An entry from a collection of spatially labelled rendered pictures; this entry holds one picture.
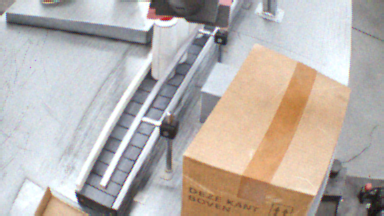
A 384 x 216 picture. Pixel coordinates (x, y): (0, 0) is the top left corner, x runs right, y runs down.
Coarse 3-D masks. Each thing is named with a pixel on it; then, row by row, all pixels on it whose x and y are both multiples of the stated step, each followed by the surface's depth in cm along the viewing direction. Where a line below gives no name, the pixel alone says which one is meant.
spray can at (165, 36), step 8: (160, 24) 125; (168, 24) 125; (176, 24) 127; (160, 32) 127; (168, 32) 127; (176, 32) 129; (160, 40) 128; (168, 40) 128; (176, 40) 131; (160, 48) 130; (168, 48) 130; (176, 48) 133; (152, 56) 133; (160, 56) 131; (168, 56) 132; (152, 64) 135; (160, 64) 133; (168, 64) 133; (152, 72) 136; (160, 72) 134; (168, 80) 136
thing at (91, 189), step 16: (192, 48) 145; (192, 64) 143; (144, 80) 137; (176, 80) 137; (144, 96) 133; (160, 96) 133; (128, 112) 129; (160, 112) 130; (128, 128) 126; (144, 128) 126; (112, 144) 123; (144, 144) 123; (96, 160) 119; (128, 160) 120; (96, 176) 116; (80, 192) 112; (96, 192) 112; (112, 192) 113
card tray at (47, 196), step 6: (48, 186) 113; (48, 192) 113; (42, 198) 109; (48, 198) 113; (54, 198) 114; (42, 204) 110; (48, 204) 112; (54, 204) 113; (60, 204) 113; (66, 204) 114; (36, 210) 106; (42, 210) 110; (48, 210) 111; (54, 210) 111; (60, 210) 112; (66, 210) 112; (72, 210) 113; (78, 210) 113
